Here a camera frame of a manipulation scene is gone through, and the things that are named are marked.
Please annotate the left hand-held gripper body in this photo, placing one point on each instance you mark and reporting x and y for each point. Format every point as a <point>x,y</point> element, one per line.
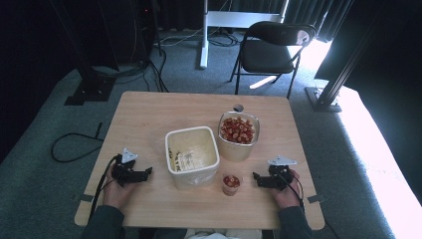
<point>124,172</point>

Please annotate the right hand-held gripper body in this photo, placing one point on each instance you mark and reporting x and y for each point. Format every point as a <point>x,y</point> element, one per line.
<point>280,177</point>

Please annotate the small batch of red rings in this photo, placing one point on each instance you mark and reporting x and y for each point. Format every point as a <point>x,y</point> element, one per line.
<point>231,181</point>

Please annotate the small clear cup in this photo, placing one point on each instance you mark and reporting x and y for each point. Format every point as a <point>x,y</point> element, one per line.
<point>230,190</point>

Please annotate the clear plastic container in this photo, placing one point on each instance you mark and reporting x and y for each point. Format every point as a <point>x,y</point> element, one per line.
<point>237,151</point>

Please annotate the cream square plastic bin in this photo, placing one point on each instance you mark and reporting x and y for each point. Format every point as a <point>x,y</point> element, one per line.
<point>192,152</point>

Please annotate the pile of red rings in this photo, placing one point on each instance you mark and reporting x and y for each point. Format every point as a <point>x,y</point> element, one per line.
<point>237,130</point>

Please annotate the person's right hand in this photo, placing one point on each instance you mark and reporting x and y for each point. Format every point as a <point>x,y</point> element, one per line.
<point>288,197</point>

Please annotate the person's left hand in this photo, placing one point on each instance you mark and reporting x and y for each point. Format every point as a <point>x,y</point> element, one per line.
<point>116,195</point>

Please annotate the grey tape strip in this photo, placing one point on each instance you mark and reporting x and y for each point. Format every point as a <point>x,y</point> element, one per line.
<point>316,199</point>
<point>84,198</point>

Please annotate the person's lap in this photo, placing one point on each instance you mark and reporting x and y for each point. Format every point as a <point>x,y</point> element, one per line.
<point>219,235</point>

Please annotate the small dark round knob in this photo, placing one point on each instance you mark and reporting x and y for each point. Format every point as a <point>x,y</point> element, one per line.
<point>238,107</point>

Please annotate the black slanted stand with base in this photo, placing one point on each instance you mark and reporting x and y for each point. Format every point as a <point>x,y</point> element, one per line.
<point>328,96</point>

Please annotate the black folding chair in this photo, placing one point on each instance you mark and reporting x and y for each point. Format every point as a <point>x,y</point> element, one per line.
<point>265,54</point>

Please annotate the white desk frame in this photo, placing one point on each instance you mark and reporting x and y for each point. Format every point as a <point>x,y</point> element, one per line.
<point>232,19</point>

